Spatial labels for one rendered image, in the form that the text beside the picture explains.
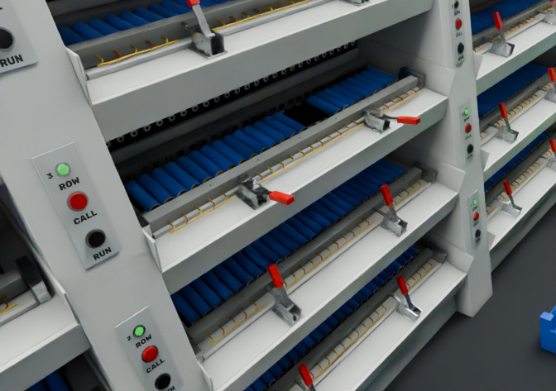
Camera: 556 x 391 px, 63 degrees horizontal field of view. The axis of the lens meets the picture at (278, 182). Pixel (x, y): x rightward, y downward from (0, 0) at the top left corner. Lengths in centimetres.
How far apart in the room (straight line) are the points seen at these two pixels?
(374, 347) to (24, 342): 61
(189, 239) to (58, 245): 16
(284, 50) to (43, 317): 41
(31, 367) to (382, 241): 56
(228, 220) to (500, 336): 71
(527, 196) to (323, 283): 74
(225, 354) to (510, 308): 71
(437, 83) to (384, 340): 49
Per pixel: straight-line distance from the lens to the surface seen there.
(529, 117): 130
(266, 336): 70
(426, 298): 101
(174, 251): 56
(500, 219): 124
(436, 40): 89
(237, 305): 70
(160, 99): 51
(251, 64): 58
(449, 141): 94
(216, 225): 58
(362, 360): 90
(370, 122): 77
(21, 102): 47
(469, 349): 109
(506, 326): 115
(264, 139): 69
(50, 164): 47
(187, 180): 62
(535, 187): 139
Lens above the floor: 78
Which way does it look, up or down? 23 degrees down
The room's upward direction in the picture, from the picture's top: 15 degrees counter-clockwise
